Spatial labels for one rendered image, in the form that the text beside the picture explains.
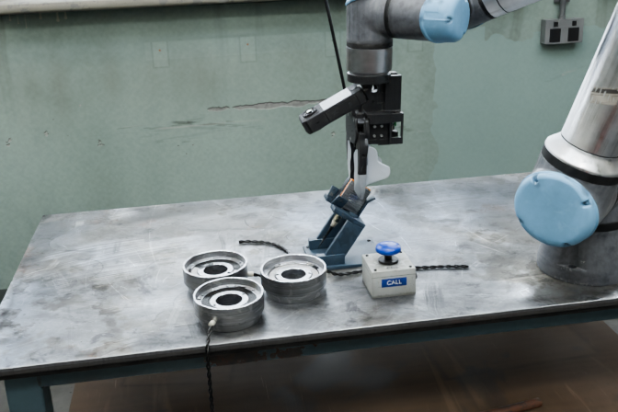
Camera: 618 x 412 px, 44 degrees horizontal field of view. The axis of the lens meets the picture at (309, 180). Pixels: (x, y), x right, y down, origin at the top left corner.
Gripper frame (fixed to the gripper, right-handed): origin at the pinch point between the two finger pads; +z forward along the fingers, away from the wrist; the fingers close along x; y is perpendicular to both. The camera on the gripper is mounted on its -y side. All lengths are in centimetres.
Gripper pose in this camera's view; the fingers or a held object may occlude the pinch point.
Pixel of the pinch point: (354, 188)
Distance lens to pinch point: 130.6
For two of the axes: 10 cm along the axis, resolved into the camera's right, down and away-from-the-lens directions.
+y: 9.8, -0.6, 1.7
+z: 0.1, 9.5, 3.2
